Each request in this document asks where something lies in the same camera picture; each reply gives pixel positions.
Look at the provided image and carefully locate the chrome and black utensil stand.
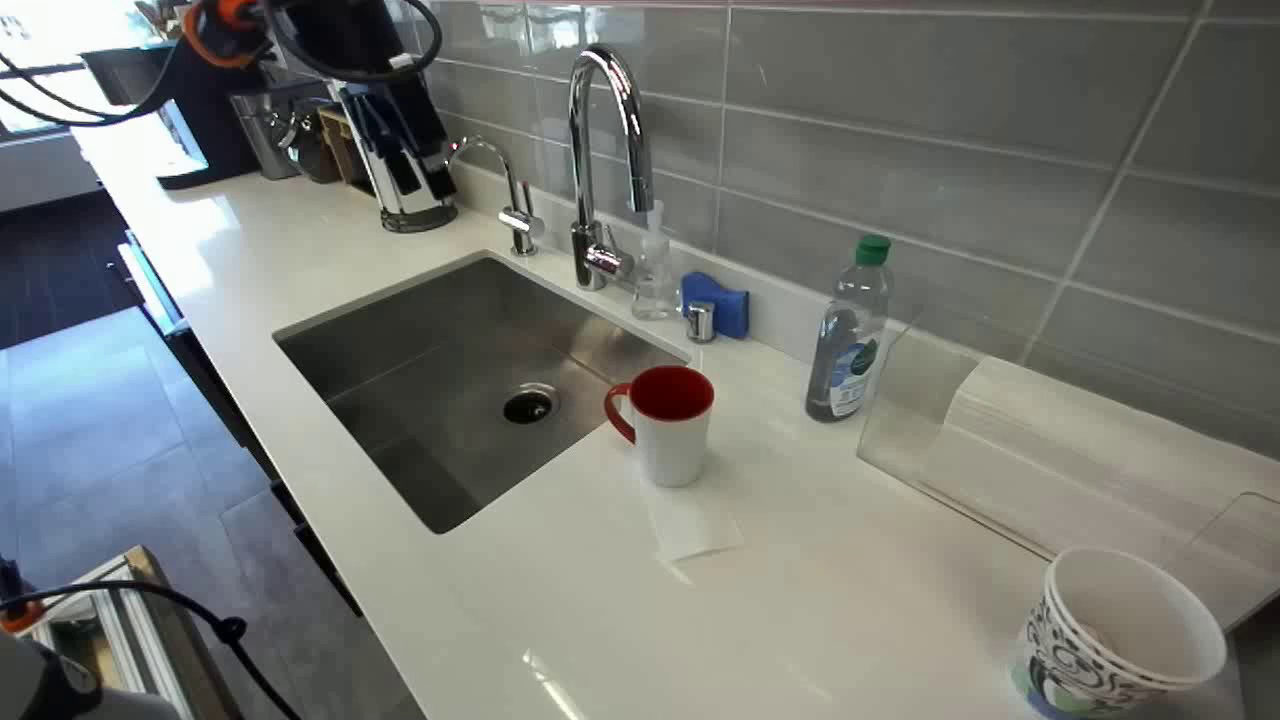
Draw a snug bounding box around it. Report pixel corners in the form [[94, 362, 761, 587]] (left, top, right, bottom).
[[330, 78, 463, 235]]

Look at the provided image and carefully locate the tall chrome faucet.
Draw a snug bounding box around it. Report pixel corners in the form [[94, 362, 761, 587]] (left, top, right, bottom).
[[564, 43, 660, 291]]

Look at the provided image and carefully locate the small chrome cylinder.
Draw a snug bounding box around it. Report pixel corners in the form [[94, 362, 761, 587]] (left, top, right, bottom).
[[681, 295, 718, 348]]

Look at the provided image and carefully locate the thin white paper sheet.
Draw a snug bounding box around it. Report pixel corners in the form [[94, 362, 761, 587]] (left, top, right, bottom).
[[634, 471, 747, 570]]

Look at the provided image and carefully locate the black sink drain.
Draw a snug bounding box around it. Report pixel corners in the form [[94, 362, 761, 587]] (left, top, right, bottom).
[[499, 380, 559, 427]]

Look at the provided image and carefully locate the black cable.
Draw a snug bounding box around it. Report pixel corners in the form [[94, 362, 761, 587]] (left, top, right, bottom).
[[0, 578, 305, 720]]

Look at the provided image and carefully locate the clear soap dispenser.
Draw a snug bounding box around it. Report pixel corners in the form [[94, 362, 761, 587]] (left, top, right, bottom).
[[626, 198, 684, 324]]

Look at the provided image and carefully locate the clear water bottle green cap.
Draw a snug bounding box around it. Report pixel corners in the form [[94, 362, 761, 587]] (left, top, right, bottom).
[[805, 231, 896, 427]]

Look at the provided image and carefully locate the blue sponge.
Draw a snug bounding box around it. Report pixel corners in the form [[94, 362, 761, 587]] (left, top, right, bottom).
[[674, 269, 752, 342]]

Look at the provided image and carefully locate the stainless steel sink basin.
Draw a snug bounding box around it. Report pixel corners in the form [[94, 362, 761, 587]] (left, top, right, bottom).
[[270, 254, 690, 538]]

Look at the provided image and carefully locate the white mug with red inside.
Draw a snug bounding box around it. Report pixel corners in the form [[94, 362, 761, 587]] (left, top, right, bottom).
[[599, 365, 718, 494]]

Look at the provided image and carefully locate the grey rounded device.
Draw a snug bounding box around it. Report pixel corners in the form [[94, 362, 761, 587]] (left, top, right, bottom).
[[0, 634, 184, 720]]

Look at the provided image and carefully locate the small chrome tap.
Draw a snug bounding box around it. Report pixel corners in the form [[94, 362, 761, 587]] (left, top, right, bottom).
[[451, 131, 544, 262]]

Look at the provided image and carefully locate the black countertop appliance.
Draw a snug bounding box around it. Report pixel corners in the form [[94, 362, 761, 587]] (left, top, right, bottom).
[[157, 0, 451, 194]]

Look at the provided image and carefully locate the paper cup holding blue lid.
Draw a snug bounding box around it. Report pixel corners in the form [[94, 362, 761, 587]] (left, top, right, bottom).
[[1038, 541, 1233, 695]]

